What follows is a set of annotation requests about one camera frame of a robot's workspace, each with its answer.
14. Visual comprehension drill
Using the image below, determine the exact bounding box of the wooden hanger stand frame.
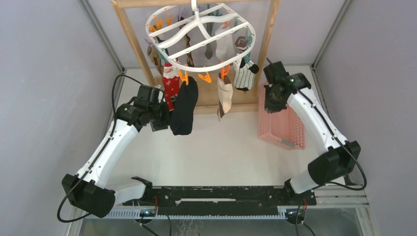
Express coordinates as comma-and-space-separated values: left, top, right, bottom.
111, 0, 280, 114

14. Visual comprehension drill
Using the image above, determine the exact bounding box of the black white striped sock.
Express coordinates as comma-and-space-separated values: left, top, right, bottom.
233, 59, 260, 92

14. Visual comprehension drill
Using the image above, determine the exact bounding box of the white round clip hanger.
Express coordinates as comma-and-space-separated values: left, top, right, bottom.
145, 0, 256, 74

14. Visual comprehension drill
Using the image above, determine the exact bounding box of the pink plastic basket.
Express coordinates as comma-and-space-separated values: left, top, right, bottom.
258, 83, 305, 150

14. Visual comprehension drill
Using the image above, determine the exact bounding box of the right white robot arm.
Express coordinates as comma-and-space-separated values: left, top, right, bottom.
263, 61, 361, 205

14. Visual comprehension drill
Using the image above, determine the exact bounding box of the white slotted cable duct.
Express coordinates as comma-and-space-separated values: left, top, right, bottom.
85, 208, 287, 220

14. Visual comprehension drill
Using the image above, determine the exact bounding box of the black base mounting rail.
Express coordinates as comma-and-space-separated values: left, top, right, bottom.
123, 186, 317, 217

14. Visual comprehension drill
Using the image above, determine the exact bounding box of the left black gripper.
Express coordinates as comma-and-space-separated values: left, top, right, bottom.
149, 96, 186, 132

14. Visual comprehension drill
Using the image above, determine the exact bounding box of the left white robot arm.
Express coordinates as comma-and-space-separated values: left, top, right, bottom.
61, 85, 170, 218

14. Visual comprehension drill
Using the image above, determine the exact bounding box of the red christmas sock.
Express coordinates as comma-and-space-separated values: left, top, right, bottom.
162, 63, 180, 111

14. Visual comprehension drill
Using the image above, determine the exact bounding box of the beige brown patch sock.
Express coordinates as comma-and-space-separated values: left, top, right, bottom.
217, 75, 233, 121

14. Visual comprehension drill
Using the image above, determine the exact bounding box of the white grey sock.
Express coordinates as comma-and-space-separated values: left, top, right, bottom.
215, 33, 236, 61

